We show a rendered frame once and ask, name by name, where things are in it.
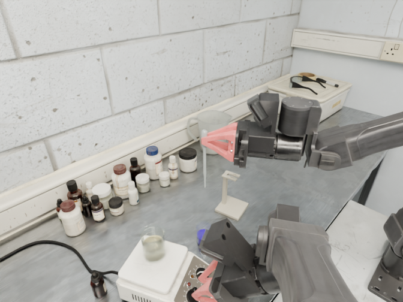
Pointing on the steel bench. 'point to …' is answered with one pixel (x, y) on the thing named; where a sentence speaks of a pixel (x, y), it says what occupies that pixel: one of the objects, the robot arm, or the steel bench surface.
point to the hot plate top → (162, 280)
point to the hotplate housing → (141, 293)
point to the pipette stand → (229, 204)
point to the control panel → (191, 280)
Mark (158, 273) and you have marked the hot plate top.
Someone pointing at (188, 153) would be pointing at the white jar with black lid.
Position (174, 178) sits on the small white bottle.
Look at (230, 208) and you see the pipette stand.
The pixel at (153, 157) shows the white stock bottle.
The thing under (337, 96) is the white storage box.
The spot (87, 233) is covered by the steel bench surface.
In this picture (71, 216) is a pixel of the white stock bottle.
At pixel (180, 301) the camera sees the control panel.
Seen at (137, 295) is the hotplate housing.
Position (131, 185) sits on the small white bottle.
